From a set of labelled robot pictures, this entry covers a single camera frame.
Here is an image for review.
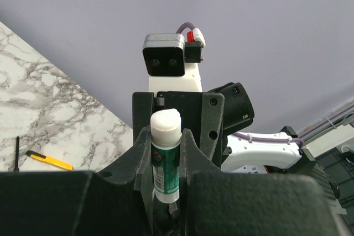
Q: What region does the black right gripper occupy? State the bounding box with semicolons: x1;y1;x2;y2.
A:
132;91;225;168

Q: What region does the orange handled screwdriver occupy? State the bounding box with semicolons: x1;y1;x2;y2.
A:
13;136;20;172

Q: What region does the white green glue stick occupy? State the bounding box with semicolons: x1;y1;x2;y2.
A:
150;109;182;204

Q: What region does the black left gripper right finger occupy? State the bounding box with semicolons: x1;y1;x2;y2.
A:
179;129;222;235

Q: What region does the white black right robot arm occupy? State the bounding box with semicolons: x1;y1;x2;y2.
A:
132;82;317;175

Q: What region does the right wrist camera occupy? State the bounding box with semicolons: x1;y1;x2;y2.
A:
142;23;206;94

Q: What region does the aluminium extrusion rail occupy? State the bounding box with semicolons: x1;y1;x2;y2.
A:
299;102;353;142

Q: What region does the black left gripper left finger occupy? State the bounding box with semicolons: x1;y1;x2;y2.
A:
97;127;153;235

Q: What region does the yellow utility knife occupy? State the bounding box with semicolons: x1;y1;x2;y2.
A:
26;150;74;171

